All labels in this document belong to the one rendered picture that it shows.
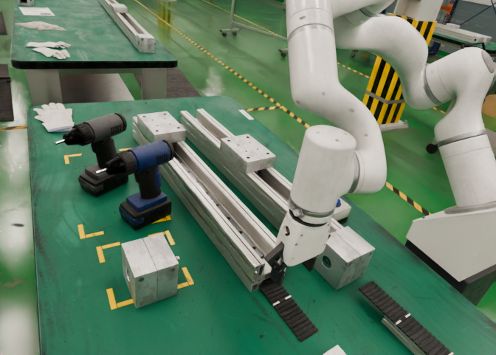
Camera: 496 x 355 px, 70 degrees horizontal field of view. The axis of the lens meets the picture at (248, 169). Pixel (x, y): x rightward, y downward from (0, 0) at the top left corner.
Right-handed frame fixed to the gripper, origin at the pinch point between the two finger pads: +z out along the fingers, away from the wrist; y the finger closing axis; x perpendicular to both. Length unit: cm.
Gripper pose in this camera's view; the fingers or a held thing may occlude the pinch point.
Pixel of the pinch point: (292, 269)
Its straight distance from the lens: 77.4
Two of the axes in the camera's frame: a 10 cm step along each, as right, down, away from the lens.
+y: 8.3, -1.9, 5.3
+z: -1.4, 8.4, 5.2
